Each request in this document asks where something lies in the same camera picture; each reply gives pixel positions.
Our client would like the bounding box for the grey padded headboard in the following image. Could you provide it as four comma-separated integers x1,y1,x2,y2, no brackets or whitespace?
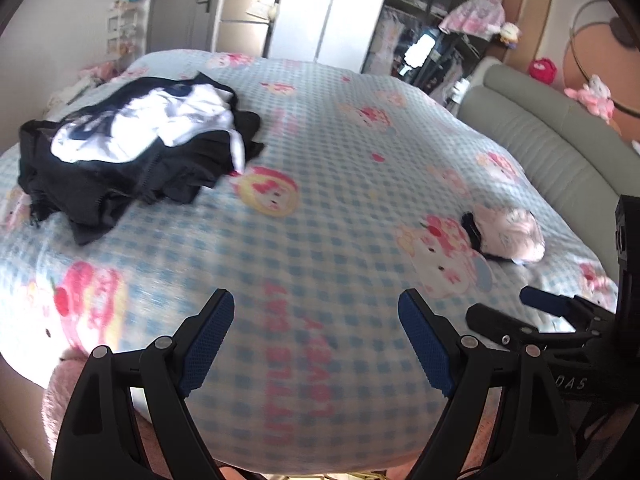
457,58,639,280

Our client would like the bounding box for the yellow white duck plush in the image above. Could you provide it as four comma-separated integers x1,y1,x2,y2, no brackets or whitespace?
499,22,521,49

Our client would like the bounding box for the white navy-trimmed t-shirt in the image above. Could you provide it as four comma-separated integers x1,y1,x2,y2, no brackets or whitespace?
51,84,246,172

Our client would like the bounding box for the red plush toy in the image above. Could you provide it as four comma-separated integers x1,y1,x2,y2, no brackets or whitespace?
527,58,558,84

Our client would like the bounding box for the pink white storage pouch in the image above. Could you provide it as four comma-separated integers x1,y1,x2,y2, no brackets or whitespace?
461,205,546,264

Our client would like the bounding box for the black open clothes rack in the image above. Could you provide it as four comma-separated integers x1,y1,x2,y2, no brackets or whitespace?
361,0,487,105

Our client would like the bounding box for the white shelf rack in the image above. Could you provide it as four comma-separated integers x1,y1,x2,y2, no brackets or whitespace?
105,0,139,70

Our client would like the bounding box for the grey door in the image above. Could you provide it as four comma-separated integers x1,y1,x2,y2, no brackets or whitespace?
145,0,219,52

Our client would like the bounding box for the blue checked cartoon bedspread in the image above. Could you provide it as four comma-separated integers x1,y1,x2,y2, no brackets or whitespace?
1,50,617,474

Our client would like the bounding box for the beige small fridge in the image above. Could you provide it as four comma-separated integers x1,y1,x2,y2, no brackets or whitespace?
215,0,276,58

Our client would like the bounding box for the pink patterned hanging cloth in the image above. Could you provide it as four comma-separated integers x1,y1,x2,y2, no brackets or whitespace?
438,0,506,41

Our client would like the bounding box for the pink white plush toy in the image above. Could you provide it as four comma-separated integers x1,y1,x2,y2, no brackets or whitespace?
564,75,615,124

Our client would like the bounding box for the white wardrobe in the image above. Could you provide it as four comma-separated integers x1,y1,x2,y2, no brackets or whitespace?
268,0,384,73

